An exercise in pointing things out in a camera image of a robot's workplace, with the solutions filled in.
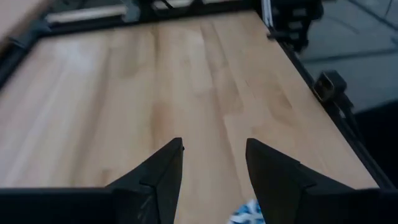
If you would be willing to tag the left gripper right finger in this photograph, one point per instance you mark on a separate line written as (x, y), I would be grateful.
(280, 186)

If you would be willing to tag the wooden bench with black edge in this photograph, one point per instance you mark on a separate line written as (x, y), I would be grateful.
(18, 14)

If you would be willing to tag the black rig frame post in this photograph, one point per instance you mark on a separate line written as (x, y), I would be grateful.
(295, 21)

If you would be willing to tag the black table clamp bracket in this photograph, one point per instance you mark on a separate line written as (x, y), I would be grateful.
(329, 85)

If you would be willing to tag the white paper bowl blue pattern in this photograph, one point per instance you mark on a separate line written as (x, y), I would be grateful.
(248, 214)

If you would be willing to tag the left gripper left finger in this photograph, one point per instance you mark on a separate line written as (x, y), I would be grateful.
(155, 189)

